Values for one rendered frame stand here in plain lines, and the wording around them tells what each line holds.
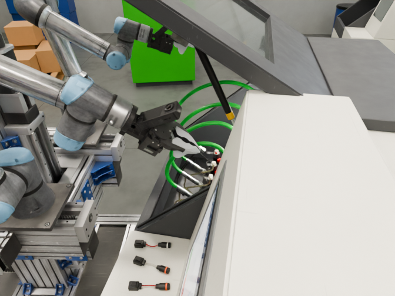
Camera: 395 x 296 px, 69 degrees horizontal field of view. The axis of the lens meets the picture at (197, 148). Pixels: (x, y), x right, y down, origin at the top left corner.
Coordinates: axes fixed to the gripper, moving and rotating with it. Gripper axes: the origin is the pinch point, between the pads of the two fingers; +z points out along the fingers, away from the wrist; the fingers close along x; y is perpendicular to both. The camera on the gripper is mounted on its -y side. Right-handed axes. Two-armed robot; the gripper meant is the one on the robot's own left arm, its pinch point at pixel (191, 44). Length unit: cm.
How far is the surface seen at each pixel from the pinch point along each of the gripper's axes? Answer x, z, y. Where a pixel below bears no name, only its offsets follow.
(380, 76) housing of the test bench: 64, 49, -10
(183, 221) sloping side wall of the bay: 65, 7, 51
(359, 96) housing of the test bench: 75, 37, -4
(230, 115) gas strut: 75, 7, 10
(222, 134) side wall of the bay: 3.8, 28.3, 37.5
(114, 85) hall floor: -321, -65, 106
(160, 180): 29, 1, 58
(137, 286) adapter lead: 81, -3, 66
